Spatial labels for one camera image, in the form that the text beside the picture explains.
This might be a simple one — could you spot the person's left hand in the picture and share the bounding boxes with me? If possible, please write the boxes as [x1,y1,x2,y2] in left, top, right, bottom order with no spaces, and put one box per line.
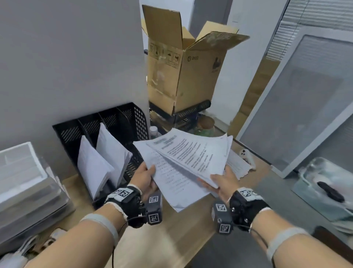
[129,162,159,202]

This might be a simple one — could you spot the person's right hand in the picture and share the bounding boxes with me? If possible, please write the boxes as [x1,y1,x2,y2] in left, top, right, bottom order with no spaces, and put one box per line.
[197,166,240,204]

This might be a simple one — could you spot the printed paper sheets with table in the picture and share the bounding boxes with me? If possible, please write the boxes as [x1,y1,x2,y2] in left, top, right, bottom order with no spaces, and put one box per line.
[133,139,213,213]

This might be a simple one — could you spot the printed paper stack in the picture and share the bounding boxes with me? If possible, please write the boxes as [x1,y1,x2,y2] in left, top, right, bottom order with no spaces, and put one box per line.
[146,128,234,190]

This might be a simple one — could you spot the person's left forearm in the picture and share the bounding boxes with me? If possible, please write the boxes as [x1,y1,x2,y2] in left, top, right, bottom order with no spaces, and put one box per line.
[25,203,130,268]

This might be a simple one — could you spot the person's right forearm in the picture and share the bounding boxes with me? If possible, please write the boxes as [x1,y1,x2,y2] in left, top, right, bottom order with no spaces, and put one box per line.
[249,208,353,268]

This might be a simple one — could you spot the printed papers with torn edge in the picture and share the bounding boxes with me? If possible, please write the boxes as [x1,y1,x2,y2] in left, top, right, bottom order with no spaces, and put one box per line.
[225,149,253,180]

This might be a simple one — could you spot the clear plastic bottle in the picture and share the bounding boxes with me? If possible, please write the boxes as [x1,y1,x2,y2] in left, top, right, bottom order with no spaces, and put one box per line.
[149,126,163,140]

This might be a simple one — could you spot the white paper bundle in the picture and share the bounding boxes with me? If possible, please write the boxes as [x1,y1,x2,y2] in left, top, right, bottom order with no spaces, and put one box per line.
[77,135,115,200]
[96,123,133,188]

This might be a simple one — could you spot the white handheld controller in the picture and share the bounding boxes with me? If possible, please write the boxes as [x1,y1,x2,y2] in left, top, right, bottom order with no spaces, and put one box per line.
[238,149,256,170]

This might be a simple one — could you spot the glass jar with cork lid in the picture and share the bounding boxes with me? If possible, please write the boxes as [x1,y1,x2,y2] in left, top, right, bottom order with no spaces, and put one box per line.
[196,116,216,137]

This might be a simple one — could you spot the black mesh file organizer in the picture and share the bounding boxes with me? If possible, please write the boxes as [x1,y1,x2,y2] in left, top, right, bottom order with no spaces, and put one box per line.
[52,102,151,210]

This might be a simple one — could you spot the flat cardboard sheets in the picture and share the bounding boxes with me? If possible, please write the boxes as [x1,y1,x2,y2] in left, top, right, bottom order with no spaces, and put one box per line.
[227,57,281,138]

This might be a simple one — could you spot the open cardboard box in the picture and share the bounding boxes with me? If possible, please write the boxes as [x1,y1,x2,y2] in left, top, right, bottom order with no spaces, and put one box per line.
[141,4,250,116]

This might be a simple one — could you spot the clear plastic bag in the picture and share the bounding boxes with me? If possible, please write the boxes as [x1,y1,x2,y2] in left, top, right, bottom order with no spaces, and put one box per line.
[292,157,353,222]

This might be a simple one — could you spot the white framed glass panel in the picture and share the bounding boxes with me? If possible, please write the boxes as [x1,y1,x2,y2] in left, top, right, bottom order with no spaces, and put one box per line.
[236,26,353,179]

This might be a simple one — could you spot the black oblong device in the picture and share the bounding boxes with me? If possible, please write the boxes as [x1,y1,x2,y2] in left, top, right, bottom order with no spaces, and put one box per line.
[317,181,346,203]

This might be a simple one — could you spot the white window blinds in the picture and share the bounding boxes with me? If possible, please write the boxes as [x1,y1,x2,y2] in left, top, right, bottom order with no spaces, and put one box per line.
[265,0,353,62]

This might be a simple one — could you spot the black left wrist strap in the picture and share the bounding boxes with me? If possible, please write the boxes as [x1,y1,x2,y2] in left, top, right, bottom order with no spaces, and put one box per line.
[104,185,146,229]

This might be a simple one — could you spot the black wrist strap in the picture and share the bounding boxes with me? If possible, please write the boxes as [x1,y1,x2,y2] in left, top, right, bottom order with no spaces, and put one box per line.
[228,188,272,232]
[104,185,146,229]

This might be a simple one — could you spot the black right wrist strap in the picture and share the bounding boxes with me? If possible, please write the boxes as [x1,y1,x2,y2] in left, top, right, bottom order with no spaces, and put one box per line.
[228,188,272,232]

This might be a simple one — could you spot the thin black left cable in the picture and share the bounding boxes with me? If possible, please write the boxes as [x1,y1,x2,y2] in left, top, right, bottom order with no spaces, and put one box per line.
[111,215,147,268]

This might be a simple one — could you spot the thin black cable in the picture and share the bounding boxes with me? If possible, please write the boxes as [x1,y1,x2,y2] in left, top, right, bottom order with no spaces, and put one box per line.
[234,224,276,268]
[111,215,147,268]

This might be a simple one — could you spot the thin black right cable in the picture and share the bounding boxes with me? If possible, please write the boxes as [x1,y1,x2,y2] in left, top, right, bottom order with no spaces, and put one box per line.
[234,224,276,268]

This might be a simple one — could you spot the white cable bundle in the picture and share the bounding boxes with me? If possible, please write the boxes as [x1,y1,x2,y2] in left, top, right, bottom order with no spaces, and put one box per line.
[0,228,67,268]

